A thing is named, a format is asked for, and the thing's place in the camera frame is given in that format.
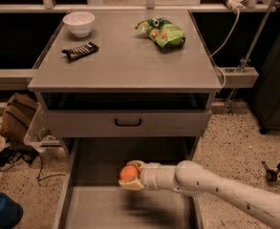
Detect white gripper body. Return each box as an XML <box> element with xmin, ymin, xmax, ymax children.
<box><xmin>140</xmin><ymin>163</ymin><xmax>178</xmax><ymax>191</ymax></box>

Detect open grey middle drawer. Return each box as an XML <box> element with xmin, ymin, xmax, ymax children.
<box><xmin>54</xmin><ymin>137</ymin><xmax>204</xmax><ymax>229</ymax></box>

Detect white ceramic bowl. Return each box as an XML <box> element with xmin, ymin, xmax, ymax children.
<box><xmin>63</xmin><ymin>11</ymin><xmax>95</xmax><ymax>37</ymax></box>

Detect orange fruit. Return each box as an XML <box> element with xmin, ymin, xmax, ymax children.
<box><xmin>119</xmin><ymin>165</ymin><xmax>139</xmax><ymax>181</ymax></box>

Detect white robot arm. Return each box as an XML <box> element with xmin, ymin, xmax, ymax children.
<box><xmin>118</xmin><ymin>160</ymin><xmax>280</xmax><ymax>229</ymax></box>

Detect clear plastic bin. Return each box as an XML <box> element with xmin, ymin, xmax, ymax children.
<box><xmin>24</xmin><ymin>107</ymin><xmax>61</xmax><ymax>153</ymax></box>

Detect dark chocolate bar wrapper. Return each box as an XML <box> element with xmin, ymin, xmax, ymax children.
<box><xmin>62</xmin><ymin>42</ymin><xmax>99</xmax><ymax>61</ymax></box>

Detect white power cable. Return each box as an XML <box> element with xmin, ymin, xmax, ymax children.
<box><xmin>208</xmin><ymin>7</ymin><xmax>241</xmax><ymax>89</ymax></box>

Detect black wheeled stand leg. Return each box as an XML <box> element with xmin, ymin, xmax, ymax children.
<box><xmin>261</xmin><ymin>146</ymin><xmax>280</xmax><ymax>183</ymax></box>

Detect black cables on floor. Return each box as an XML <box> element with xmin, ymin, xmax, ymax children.
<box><xmin>0</xmin><ymin>146</ymin><xmax>67</xmax><ymax>185</ymax></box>

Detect grey drawer cabinet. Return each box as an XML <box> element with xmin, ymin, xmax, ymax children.
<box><xmin>27</xmin><ymin>9</ymin><xmax>224</xmax><ymax>229</ymax></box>

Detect brown backpack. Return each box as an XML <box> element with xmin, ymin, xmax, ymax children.
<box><xmin>0</xmin><ymin>94</ymin><xmax>38</xmax><ymax>151</ymax></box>

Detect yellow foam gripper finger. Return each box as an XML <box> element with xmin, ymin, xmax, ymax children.
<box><xmin>127</xmin><ymin>160</ymin><xmax>145</xmax><ymax>171</ymax></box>
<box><xmin>118</xmin><ymin>179</ymin><xmax>144</xmax><ymax>191</ymax></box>

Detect closed grey top drawer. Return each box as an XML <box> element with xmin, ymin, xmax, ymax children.
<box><xmin>45</xmin><ymin>110</ymin><xmax>211</xmax><ymax>137</ymax></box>

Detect green chip bag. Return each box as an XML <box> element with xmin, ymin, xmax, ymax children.
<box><xmin>135</xmin><ymin>16</ymin><xmax>185</xmax><ymax>49</ymax></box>

